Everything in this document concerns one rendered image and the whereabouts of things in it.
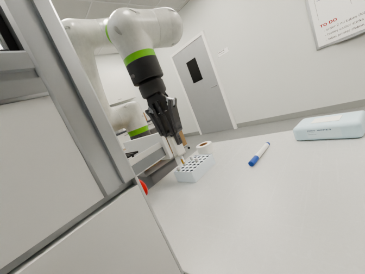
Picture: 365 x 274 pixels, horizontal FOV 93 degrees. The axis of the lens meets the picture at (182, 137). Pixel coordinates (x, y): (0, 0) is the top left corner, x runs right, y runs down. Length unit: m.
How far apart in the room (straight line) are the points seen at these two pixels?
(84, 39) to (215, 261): 0.88
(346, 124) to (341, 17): 2.86
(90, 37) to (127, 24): 0.42
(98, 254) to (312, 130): 0.56
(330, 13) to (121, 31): 3.10
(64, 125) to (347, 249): 0.35
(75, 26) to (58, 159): 0.78
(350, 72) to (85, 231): 3.42
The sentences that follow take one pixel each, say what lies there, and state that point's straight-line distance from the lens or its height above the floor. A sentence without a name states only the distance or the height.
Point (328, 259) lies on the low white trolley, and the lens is 0.32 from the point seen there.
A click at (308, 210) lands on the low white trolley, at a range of 0.38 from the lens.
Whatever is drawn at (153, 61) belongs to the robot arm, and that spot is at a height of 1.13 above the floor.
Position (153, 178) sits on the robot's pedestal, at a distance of 1.00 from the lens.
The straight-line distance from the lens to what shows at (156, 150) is 0.66.
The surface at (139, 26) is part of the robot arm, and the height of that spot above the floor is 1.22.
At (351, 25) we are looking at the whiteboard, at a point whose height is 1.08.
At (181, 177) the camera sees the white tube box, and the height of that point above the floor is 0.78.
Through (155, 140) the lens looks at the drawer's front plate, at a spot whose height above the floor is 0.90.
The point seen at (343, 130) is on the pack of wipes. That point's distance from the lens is 0.60.
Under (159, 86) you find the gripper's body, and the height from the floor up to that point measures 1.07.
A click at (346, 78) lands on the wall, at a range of 3.45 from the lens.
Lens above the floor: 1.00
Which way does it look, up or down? 11 degrees down
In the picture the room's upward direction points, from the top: 22 degrees counter-clockwise
